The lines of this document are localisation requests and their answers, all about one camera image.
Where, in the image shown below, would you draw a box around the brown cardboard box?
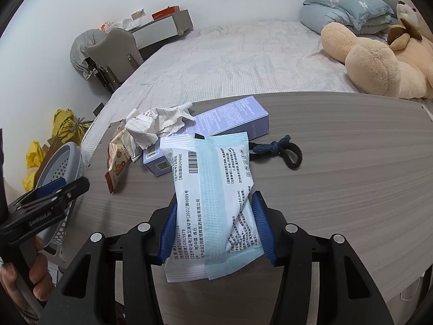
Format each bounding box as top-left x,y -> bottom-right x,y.
40,136 -> 65,168

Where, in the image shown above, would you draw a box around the grey cloth bundle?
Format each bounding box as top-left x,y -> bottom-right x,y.
70,29 -> 109,80

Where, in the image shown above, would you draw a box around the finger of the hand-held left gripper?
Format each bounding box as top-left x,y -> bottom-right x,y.
8,177 -> 90,218
16,177 -> 67,202

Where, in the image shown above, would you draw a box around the grey upholstered chair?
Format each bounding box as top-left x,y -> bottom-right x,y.
87,29 -> 144,95

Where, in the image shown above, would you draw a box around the beige teddy bear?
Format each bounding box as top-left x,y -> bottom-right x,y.
320,0 -> 433,99

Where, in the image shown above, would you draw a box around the navy bow hair tie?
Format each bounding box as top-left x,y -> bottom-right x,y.
250,135 -> 304,170

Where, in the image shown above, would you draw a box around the grey perforated plastic basket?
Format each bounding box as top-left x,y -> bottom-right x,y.
34,141 -> 85,255

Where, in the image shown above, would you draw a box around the lilac cardboard box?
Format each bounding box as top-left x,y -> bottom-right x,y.
143,95 -> 270,177

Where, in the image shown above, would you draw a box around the red beige snack wrapper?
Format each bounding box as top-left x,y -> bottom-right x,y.
104,130 -> 134,195

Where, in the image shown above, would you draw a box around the crumpled lined white paper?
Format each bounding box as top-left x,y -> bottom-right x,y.
123,104 -> 196,163

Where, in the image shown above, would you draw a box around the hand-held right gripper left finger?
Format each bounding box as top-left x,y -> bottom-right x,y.
39,201 -> 180,325

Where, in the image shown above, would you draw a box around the yellow plastic bag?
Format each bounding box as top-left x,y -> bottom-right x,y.
52,108 -> 76,137
22,139 -> 47,193
61,117 -> 93,147

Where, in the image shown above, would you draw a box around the white grey desk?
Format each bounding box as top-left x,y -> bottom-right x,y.
130,8 -> 194,60

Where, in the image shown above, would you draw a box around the person's left hand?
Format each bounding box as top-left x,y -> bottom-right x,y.
0,235 -> 55,315

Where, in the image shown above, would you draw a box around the red flat box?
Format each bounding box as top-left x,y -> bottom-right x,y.
151,6 -> 180,19

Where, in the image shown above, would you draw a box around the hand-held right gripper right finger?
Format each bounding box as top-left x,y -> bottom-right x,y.
250,191 -> 395,325

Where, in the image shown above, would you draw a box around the blue white face mask packet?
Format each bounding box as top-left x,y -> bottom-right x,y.
159,132 -> 265,283

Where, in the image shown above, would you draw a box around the blue grey pillows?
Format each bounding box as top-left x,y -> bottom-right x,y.
299,0 -> 403,36

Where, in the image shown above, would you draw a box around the bed with white sheet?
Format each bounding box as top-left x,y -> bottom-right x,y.
81,20 -> 433,163

